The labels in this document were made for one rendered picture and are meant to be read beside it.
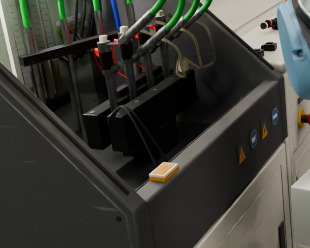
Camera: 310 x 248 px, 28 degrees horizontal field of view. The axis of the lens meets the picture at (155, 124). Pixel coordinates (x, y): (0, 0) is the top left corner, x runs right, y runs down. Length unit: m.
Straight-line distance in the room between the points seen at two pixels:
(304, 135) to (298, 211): 0.83
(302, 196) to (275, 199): 0.65
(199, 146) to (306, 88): 0.48
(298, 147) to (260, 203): 0.29
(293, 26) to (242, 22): 1.19
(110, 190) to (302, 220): 0.29
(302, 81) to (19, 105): 0.48
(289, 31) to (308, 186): 0.27
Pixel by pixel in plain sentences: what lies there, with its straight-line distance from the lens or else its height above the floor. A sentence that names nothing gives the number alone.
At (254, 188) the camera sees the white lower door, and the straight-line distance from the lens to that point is 1.38.
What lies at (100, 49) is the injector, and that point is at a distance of 1.29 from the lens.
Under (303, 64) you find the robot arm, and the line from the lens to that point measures 0.68.
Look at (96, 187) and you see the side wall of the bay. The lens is 0.96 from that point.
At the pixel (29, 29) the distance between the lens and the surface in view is 1.40.
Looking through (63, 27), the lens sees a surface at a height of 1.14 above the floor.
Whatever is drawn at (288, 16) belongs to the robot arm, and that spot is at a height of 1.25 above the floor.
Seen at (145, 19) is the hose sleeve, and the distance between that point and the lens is 1.21.
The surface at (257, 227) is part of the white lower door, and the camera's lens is 1.42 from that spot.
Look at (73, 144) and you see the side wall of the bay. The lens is 0.97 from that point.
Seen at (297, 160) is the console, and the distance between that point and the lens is 1.66.
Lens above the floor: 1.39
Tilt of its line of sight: 20 degrees down
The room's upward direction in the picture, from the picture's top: 8 degrees counter-clockwise
